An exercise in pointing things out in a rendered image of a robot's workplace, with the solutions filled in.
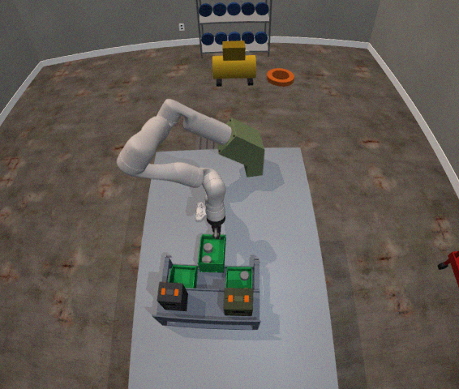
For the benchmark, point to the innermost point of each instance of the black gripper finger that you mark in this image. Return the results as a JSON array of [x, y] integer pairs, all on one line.
[[216, 235]]

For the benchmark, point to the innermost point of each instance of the olive green case with orange latches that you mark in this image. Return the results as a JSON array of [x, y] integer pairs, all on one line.
[[238, 301]]

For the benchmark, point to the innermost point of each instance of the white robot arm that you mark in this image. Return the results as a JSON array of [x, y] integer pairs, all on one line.
[[139, 150]]

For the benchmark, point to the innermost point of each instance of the green bin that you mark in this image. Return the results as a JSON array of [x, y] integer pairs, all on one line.
[[217, 254], [186, 276], [233, 279]]

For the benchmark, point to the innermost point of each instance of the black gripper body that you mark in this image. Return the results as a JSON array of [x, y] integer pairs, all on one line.
[[216, 224]]

